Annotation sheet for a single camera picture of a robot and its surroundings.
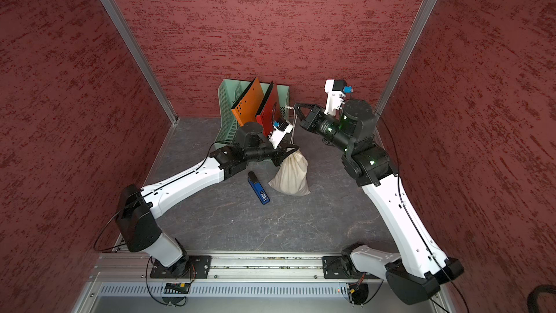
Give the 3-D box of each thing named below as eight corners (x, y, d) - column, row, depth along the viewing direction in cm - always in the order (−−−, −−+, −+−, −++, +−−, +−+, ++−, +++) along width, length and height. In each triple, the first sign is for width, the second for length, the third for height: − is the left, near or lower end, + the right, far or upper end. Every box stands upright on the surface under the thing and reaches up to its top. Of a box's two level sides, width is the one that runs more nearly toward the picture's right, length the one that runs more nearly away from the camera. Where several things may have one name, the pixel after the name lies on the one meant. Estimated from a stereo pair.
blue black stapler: (262, 206, 90) (261, 201, 87) (246, 179, 99) (245, 174, 95) (270, 201, 92) (269, 196, 88) (254, 175, 100) (253, 170, 96)
